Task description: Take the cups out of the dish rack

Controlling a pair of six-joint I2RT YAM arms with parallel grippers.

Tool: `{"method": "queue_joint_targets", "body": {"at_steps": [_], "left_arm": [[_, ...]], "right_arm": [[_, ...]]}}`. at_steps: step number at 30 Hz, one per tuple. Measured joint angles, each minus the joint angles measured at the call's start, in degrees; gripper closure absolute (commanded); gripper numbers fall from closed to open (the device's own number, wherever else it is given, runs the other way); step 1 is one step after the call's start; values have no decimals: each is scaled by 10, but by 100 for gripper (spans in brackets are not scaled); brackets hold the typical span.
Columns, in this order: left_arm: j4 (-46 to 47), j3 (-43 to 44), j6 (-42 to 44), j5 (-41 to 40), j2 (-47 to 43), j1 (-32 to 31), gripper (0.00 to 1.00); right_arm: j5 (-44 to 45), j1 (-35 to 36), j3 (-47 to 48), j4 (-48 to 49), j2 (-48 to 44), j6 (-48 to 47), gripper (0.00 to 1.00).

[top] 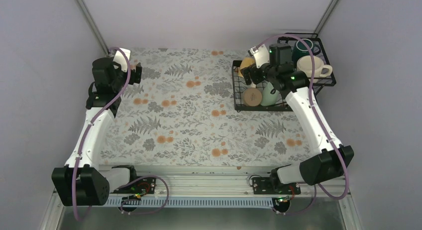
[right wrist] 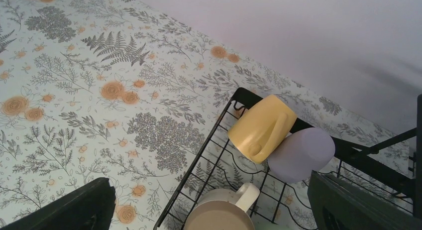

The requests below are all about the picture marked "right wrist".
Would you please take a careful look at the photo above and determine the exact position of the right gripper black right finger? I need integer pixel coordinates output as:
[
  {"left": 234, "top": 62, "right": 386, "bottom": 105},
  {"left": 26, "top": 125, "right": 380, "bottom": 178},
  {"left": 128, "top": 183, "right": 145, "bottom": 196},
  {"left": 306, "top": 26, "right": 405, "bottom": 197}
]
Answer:
[{"left": 307, "top": 171, "right": 422, "bottom": 230}]

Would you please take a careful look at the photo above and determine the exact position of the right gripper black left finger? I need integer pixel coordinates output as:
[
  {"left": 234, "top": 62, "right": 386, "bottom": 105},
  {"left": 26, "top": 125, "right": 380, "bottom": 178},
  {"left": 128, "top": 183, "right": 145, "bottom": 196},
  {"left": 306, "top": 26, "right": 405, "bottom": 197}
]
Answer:
[{"left": 1, "top": 177, "right": 116, "bottom": 230}]

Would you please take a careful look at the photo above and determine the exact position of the lavender cup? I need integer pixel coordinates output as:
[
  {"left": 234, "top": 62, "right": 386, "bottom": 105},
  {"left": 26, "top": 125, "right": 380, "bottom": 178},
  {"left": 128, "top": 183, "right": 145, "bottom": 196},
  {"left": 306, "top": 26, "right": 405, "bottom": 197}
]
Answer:
[{"left": 267, "top": 127, "right": 335, "bottom": 184}]

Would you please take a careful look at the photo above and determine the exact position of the yellow mug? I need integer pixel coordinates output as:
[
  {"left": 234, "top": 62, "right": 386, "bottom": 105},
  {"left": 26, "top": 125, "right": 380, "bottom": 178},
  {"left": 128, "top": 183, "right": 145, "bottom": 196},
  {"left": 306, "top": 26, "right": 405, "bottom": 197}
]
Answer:
[{"left": 227, "top": 95, "right": 297, "bottom": 164}]

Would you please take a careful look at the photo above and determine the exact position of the beige speckled mug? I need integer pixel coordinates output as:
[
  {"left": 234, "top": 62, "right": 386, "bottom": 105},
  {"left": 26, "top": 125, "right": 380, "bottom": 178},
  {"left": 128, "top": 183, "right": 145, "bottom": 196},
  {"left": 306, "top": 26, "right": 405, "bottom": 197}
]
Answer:
[{"left": 184, "top": 183, "right": 260, "bottom": 230}]

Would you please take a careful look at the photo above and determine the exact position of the mint green cup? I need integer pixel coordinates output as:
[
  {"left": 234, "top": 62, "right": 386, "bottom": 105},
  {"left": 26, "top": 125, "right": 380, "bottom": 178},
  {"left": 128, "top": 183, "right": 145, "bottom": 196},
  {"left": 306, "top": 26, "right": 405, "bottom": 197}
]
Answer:
[{"left": 254, "top": 222, "right": 290, "bottom": 230}]

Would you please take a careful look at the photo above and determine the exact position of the floral patterned table mat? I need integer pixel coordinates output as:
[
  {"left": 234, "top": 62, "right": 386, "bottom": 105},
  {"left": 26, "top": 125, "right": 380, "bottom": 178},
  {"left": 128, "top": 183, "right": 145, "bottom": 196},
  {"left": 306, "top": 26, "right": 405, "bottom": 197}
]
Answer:
[{"left": 0, "top": 0, "right": 416, "bottom": 230}]

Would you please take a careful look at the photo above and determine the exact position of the black wire dish rack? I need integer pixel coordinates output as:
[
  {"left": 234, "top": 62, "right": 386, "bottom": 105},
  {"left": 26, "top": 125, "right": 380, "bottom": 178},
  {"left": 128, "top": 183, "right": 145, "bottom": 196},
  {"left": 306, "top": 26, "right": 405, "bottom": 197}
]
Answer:
[{"left": 154, "top": 88, "right": 422, "bottom": 230}]

